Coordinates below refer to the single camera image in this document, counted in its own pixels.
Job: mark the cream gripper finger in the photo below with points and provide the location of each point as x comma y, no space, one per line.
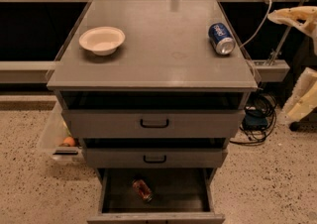
303,99
303,18

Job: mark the clear plastic storage bin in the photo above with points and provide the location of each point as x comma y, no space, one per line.
51,138

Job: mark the blue pepsi can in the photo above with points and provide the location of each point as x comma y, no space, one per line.
221,39

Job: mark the grey drawer cabinet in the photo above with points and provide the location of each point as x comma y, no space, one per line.
165,63

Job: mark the red coke can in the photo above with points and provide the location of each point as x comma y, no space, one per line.
142,190

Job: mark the blue box on floor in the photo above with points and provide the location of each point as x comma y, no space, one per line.
254,123

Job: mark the metal diagonal pole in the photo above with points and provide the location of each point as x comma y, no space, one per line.
275,53

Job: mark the grey middle drawer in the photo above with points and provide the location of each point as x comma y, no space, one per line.
155,158

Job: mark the grey top drawer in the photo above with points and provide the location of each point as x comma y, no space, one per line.
153,123

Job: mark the grey open bottom drawer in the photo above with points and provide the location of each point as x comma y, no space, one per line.
180,196

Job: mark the orange fruit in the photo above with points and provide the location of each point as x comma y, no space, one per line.
69,141

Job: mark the white paper bowl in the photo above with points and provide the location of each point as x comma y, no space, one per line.
102,41

